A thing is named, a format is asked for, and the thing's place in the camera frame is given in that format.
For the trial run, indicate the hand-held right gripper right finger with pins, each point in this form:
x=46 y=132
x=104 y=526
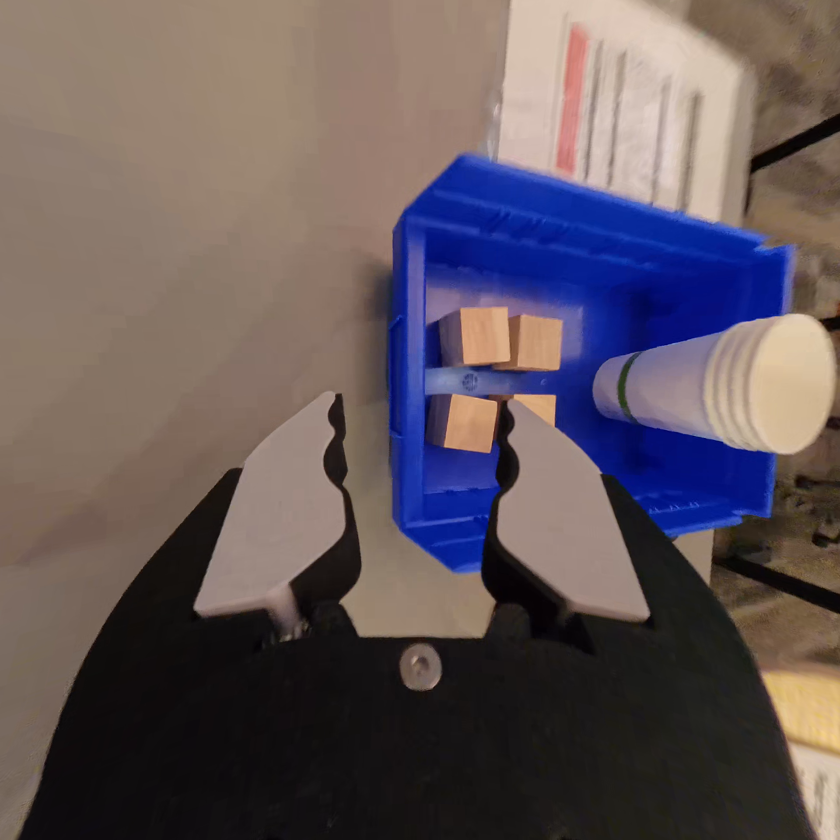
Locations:
x=571 y=525

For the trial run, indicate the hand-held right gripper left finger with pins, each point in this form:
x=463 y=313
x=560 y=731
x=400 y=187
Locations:
x=275 y=512

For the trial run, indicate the wooden cube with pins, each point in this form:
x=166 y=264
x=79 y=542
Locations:
x=535 y=342
x=459 y=423
x=476 y=336
x=541 y=408

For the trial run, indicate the blue plastic bin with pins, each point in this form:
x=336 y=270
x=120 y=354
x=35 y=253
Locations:
x=590 y=262

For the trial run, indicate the grey desk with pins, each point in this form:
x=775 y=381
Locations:
x=164 y=262

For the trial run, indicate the white paper cup green stripe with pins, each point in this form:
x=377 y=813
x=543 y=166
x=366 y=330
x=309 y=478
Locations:
x=656 y=387

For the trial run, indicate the printed instruction sheet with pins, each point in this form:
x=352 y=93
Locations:
x=820 y=794

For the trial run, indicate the laminated sheet with red label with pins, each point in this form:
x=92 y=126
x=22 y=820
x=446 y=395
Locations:
x=623 y=98

